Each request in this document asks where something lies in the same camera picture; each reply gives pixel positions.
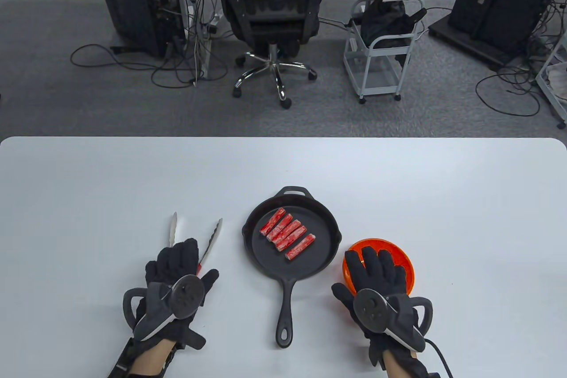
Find person's right hand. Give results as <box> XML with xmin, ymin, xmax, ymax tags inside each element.
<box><xmin>331</xmin><ymin>247</ymin><xmax>428</xmax><ymax>367</ymax></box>

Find person's left hand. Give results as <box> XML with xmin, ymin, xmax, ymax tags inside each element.
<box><xmin>132</xmin><ymin>238</ymin><xmax>220</xmax><ymax>351</ymax></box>

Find orange plastic bowl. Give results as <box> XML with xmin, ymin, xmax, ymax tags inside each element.
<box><xmin>342</xmin><ymin>238</ymin><xmax>415</xmax><ymax>303</ymax></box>

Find red handled kitchen tongs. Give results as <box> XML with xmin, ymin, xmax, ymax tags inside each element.
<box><xmin>168</xmin><ymin>212</ymin><xmax>223</xmax><ymax>274</ymax></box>

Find black cast iron pan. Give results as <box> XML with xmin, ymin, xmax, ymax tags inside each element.
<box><xmin>242</xmin><ymin>186</ymin><xmax>342</xmax><ymax>348</ymax></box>

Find red white crab stick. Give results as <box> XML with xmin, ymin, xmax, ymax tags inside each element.
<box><xmin>260</xmin><ymin>208</ymin><xmax>286</xmax><ymax>236</ymax></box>
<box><xmin>285</xmin><ymin>234</ymin><xmax>316</xmax><ymax>261</ymax></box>
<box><xmin>278</xmin><ymin>225</ymin><xmax>307</xmax><ymax>252</ymax></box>
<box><xmin>272</xmin><ymin>219</ymin><xmax>302</xmax><ymax>246</ymax></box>
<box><xmin>266</xmin><ymin>213</ymin><xmax>294</xmax><ymax>241</ymax></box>

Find person's left forearm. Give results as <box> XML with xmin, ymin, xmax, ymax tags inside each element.
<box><xmin>128</xmin><ymin>339</ymin><xmax>175</xmax><ymax>378</ymax></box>

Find person's right forearm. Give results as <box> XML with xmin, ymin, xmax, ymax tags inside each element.
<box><xmin>383</xmin><ymin>349</ymin><xmax>428</xmax><ymax>378</ymax></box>

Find grey handheld controller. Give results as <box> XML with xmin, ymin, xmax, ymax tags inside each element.
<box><xmin>353</xmin><ymin>288</ymin><xmax>434</xmax><ymax>352</ymax></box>
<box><xmin>123</xmin><ymin>274</ymin><xmax>206</xmax><ymax>342</ymax></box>

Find black wrist sensor box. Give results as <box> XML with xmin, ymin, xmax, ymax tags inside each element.
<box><xmin>107</xmin><ymin>337</ymin><xmax>136</xmax><ymax>378</ymax></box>

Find white rolling cart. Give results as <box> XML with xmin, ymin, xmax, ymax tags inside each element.
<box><xmin>343</xmin><ymin>0</ymin><xmax>426</xmax><ymax>105</ymax></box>

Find white desk leg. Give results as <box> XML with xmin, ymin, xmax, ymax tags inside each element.
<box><xmin>179</xmin><ymin>0</ymin><xmax>211</xmax><ymax>82</ymax></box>

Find white power strip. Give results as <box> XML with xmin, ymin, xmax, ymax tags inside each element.
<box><xmin>208</xmin><ymin>9</ymin><xmax>225</xmax><ymax>35</ymax></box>

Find black bag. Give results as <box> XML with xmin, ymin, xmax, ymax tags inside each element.
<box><xmin>360</xmin><ymin>0</ymin><xmax>428</xmax><ymax>48</ymax></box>

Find black computer tower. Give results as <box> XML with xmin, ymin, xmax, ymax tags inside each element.
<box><xmin>91</xmin><ymin>0</ymin><xmax>186</xmax><ymax>58</ymax></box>

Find white metal rack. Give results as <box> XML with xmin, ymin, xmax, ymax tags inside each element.
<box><xmin>535</xmin><ymin>32</ymin><xmax>567</xmax><ymax>129</ymax></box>

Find black floor cable tangle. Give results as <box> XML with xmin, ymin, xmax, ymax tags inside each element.
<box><xmin>476</xmin><ymin>66</ymin><xmax>542</xmax><ymax>117</ymax></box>
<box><xmin>70</xmin><ymin>43</ymin><xmax>229</xmax><ymax>89</ymax></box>

